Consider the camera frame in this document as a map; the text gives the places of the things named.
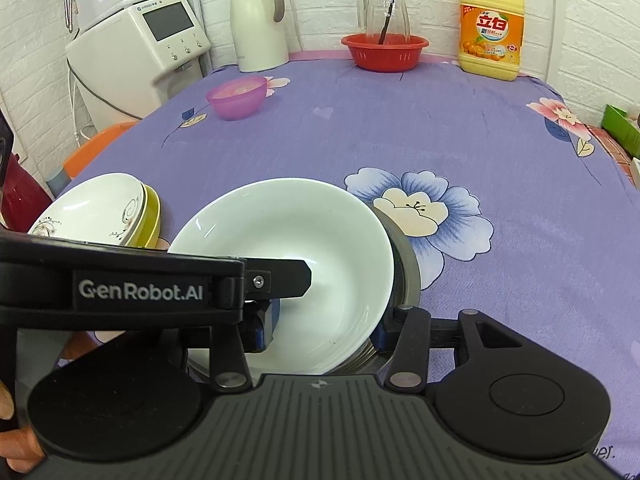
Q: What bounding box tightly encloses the stainless steel bowl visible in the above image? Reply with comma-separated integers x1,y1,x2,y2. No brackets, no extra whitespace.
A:
328,206,421,375

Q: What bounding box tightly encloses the plain white ceramic plate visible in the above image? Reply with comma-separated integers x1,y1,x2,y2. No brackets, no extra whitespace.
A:
169,178,394,377

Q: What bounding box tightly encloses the white floral ceramic plate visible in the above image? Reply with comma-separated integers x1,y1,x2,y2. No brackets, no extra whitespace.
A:
28,172,148,246

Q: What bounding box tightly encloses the yellow plastic plate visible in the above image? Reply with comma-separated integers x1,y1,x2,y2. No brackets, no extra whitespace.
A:
128,185,160,249

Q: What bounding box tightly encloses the translucent purple plastic bowl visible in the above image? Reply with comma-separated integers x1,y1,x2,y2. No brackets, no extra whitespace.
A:
206,76,268,120

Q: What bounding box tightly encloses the person's hand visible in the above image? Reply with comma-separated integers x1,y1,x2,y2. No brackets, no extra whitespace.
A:
0,384,44,474

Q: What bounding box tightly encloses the orange plastic basin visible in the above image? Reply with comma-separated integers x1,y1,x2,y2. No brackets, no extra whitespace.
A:
46,122,137,197

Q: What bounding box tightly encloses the purple floral tablecloth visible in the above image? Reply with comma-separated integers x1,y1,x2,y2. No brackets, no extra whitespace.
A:
54,49,640,478

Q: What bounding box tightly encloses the white countertop water dispenser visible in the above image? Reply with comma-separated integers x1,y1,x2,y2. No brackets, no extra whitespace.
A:
66,0,212,131

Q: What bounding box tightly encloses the red plastic colander basket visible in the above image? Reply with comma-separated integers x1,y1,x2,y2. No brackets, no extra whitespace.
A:
341,34,430,73

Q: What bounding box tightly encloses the green box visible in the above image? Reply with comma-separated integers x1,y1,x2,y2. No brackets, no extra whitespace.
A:
601,104,640,158

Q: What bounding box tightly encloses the yellow dish soap bottle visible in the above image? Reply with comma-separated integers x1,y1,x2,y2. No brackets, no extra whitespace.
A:
458,0,525,81

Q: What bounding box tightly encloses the clear glass pitcher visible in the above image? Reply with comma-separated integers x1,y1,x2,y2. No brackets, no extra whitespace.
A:
356,0,411,42

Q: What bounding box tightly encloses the white thermal carafe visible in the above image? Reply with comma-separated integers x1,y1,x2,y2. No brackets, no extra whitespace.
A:
230,0,288,73

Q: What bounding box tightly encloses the black stirring stick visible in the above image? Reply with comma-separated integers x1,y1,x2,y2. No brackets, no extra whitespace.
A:
378,0,396,44

